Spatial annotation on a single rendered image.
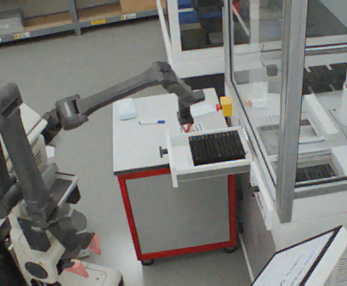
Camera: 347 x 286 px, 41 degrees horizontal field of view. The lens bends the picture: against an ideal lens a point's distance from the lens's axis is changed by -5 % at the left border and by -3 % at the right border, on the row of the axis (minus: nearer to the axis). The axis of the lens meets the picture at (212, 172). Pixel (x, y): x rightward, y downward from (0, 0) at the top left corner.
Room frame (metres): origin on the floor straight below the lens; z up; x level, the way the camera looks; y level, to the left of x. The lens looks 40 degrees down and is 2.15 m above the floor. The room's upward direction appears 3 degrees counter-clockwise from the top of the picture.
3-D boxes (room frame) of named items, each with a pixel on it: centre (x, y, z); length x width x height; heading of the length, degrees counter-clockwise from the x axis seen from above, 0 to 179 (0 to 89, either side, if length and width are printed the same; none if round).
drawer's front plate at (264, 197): (1.36, -0.18, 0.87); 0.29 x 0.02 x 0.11; 7
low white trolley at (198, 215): (2.04, 0.21, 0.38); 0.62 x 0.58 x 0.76; 7
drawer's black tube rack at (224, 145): (1.66, -0.02, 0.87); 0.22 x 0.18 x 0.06; 97
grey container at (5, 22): (5.12, 2.25, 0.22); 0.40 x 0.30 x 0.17; 104
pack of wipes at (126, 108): (2.19, 0.44, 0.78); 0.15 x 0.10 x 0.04; 14
